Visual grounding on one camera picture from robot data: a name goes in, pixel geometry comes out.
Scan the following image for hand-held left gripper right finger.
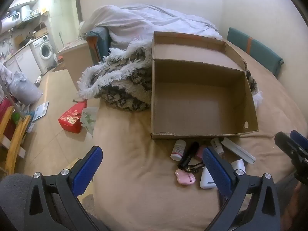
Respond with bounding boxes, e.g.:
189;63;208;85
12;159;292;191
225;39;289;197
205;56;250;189
202;146;281;231

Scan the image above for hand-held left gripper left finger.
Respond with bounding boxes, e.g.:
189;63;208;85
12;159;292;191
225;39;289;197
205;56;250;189
24;146;104;231

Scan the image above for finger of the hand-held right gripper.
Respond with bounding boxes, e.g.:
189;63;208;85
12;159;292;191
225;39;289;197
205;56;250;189
275;131;308;164
290;130;308;150

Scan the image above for white rounded case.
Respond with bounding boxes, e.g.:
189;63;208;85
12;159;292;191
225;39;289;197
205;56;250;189
200;166;218;189

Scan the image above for white charger plug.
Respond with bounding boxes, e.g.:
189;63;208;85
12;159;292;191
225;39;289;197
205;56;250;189
230;159;246;174

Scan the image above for pink bottle with gold cap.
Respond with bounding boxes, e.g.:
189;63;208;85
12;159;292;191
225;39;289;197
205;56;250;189
195;145;207;160

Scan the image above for clear spray bottle white cap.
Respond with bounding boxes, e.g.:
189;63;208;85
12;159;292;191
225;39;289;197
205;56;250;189
210;138;225;155

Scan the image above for long white case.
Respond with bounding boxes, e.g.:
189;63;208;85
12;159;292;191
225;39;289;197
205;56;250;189
221;137;256;164

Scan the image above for pink paw-shaped gadget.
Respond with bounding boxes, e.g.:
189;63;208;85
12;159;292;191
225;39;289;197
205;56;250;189
175;168;196;186

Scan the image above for black flashlight with strap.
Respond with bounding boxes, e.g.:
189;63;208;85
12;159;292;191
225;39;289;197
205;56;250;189
177;141;205;174

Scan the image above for white pill bottle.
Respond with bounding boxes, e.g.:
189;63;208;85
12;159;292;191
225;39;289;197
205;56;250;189
170;140;187;161

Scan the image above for brown cardboard box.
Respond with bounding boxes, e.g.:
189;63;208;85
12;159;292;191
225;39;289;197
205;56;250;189
150;31;259;140

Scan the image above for red gift box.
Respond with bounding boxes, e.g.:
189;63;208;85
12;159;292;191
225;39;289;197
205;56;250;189
58;101;87;134

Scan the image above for clear plastic bag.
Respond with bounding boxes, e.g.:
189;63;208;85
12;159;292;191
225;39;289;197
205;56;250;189
80;106;100;137

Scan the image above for white bathroom scale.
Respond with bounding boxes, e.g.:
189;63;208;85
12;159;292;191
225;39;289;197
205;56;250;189
31;101;50;122

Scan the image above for yellow wooden chair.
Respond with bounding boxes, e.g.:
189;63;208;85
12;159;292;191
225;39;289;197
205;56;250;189
0;100;32;176

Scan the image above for person's grey trousers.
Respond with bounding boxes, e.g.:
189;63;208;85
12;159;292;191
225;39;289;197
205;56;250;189
0;171;299;231

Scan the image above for fluffy black white blanket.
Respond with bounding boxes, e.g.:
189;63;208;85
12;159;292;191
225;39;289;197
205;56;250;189
77;37;264;112

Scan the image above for teal headboard cushion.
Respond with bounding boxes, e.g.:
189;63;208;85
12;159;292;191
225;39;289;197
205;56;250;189
226;27;284;79

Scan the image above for grey trash bag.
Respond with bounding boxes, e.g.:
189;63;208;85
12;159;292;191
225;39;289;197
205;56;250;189
8;71;44;105

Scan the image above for metal drying rack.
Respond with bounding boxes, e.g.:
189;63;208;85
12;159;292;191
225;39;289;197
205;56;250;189
0;76;27;123

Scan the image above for light wooden bedside cabinet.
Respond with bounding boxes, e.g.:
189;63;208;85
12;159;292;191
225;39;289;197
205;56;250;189
57;38;97;99

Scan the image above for white kitchen cabinet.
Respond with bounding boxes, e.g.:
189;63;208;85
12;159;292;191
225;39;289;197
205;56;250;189
3;44;42;82

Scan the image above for white washing machine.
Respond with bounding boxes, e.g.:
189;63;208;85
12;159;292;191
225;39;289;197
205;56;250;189
30;35;57;75

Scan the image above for teal pillow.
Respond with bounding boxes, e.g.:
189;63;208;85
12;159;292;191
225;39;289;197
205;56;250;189
85;26;111;63

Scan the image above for white duvet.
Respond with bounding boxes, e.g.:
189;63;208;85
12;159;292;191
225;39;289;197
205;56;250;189
79;4;223;51

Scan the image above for white water heater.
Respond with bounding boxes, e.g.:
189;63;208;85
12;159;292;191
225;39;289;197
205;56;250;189
0;12;23;32

